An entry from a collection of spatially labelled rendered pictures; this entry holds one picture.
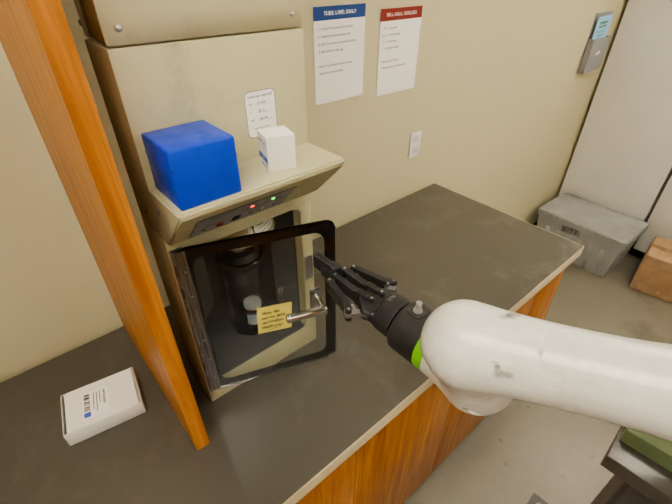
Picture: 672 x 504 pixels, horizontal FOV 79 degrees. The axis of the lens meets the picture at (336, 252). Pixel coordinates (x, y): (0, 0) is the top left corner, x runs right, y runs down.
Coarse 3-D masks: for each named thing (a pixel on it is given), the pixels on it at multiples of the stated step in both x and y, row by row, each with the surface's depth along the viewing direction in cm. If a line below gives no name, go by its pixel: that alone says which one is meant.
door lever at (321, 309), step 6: (318, 294) 89; (312, 300) 89; (318, 300) 88; (318, 306) 86; (324, 306) 86; (300, 312) 85; (306, 312) 84; (312, 312) 85; (318, 312) 85; (324, 312) 85; (288, 318) 83; (294, 318) 84; (300, 318) 84; (306, 318) 85
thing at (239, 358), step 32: (320, 224) 79; (192, 256) 73; (224, 256) 75; (256, 256) 78; (288, 256) 81; (224, 288) 79; (256, 288) 82; (288, 288) 85; (320, 288) 88; (224, 320) 84; (256, 320) 87; (320, 320) 94; (224, 352) 89; (256, 352) 92; (288, 352) 96; (320, 352) 100; (224, 384) 94
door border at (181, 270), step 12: (180, 252) 71; (180, 264) 73; (180, 276) 74; (192, 288) 76; (192, 300) 78; (192, 312) 80; (204, 336) 84; (204, 348) 86; (216, 372) 91; (216, 384) 93
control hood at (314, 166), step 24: (312, 144) 80; (240, 168) 71; (264, 168) 71; (312, 168) 71; (336, 168) 75; (240, 192) 63; (264, 192) 66; (168, 216) 61; (192, 216) 59; (168, 240) 67
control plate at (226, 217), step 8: (280, 192) 71; (288, 192) 73; (264, 200) 70; (272, 200) 73; (280, 200) 76; (240, 208) 67; (248, 208) 70; (256, 208) 73; (264, 208) 76; (216, 216) 64; (224, 216) 67; (232, 216) 70; (240, 216) 73; (200, 224) 64; (208, 224) 67; (216, 224) 69; (224, 224) 72; (192, 232) 67; (200, 232) 69
